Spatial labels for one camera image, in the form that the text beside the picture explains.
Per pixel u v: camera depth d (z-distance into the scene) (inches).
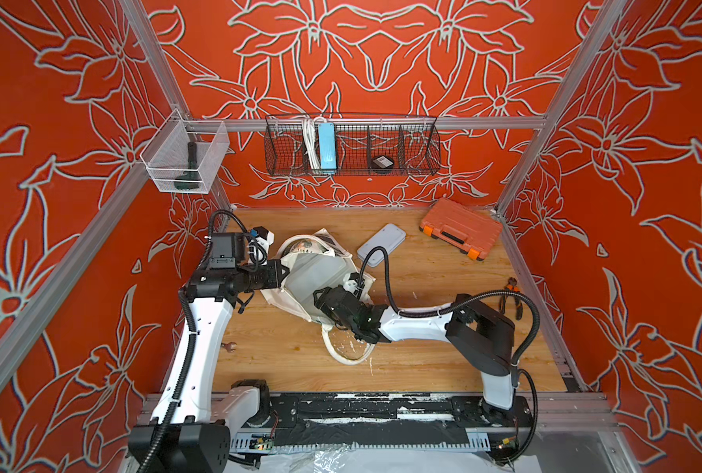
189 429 14.4
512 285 37.6
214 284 19.0
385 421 28.6
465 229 41.9
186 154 34.7
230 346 33.4
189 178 31.5
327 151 35.4
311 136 34.7
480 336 19.0
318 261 35.4
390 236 42.5
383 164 37.4
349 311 25.4
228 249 21.7
